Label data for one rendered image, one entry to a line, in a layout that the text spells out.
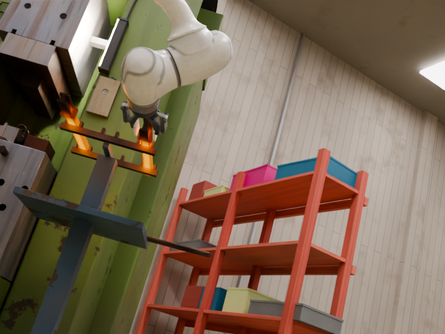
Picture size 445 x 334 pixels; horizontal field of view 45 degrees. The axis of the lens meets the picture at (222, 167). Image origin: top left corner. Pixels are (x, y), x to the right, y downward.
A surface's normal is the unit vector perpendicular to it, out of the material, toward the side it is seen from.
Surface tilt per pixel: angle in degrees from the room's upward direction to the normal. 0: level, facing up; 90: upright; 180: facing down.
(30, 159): 90
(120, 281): 90
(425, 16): 180
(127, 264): 90
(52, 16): 90
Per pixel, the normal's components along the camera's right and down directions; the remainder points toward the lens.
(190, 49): 0.14, 0.00
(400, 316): 0.50, -0.18
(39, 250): 0.10, -0.33
